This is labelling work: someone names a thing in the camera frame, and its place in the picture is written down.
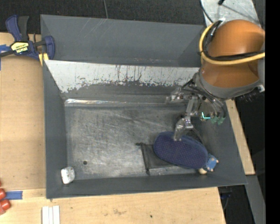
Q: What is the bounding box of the pale wood board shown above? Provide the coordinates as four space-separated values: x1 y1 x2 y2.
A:
0 33 47 191

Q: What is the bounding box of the grey metal bin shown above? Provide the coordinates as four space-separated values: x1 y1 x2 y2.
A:
39 14 248 199

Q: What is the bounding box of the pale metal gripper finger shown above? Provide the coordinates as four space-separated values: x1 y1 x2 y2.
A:
173 117 186 142
184 116 195 132

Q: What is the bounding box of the black cylinder on white bracket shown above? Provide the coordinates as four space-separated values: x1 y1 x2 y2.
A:
235 84 266 104

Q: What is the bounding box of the small white box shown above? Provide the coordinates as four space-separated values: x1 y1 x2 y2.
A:
60 166 76 185

